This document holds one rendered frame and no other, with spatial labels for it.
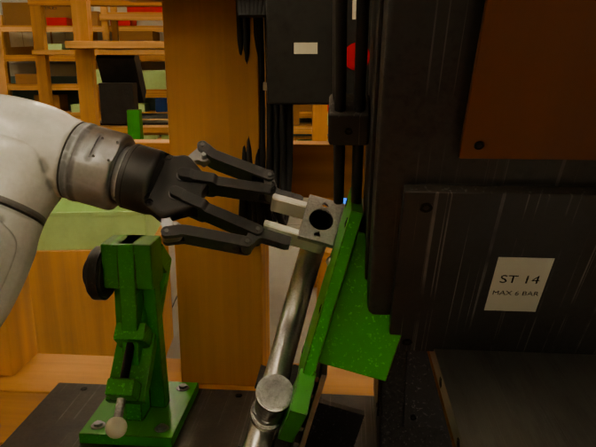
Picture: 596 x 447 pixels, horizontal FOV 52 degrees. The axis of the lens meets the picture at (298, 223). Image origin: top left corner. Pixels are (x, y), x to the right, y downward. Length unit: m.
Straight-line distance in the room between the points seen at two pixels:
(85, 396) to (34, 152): 0.47
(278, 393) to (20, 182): 0.34
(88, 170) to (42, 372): 0.57
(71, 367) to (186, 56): 0.59
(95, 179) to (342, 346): 0.31
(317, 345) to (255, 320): 0.42
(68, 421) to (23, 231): 0.37
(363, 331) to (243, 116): 0.44
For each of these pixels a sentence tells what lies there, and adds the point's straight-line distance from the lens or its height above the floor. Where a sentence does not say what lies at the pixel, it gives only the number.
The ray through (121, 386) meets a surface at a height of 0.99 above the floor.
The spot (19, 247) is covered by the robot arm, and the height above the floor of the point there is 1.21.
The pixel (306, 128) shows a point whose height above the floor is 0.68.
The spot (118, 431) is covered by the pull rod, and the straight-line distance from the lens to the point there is 0.85.
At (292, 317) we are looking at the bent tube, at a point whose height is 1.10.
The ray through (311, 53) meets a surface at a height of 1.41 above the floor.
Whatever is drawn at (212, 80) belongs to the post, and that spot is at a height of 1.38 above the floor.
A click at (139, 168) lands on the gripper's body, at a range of 0.68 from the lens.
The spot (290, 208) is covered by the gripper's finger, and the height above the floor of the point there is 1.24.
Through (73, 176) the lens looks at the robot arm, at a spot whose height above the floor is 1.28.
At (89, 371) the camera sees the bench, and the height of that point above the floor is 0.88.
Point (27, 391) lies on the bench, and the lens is 1.14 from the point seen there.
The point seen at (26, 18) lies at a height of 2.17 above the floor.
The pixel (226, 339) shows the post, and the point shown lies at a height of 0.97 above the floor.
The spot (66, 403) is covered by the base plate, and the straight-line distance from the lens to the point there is 1.03.
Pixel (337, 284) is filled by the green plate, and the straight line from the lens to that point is 0.57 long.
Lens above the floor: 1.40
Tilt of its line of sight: 14 degrees down
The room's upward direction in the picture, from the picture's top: straight up
